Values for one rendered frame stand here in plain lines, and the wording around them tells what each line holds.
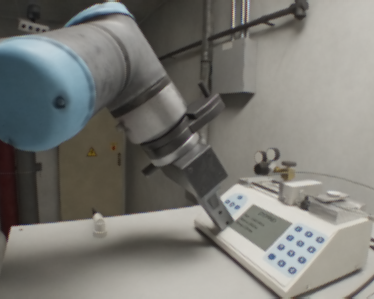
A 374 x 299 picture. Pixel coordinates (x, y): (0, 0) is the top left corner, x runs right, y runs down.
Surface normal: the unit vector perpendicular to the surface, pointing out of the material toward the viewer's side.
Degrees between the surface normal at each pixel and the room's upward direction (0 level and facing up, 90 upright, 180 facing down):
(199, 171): 90
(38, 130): 113
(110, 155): 90
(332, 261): 87
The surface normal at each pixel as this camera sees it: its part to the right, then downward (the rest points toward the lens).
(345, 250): 0.40, 0.07
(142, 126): -0.15, 0.48
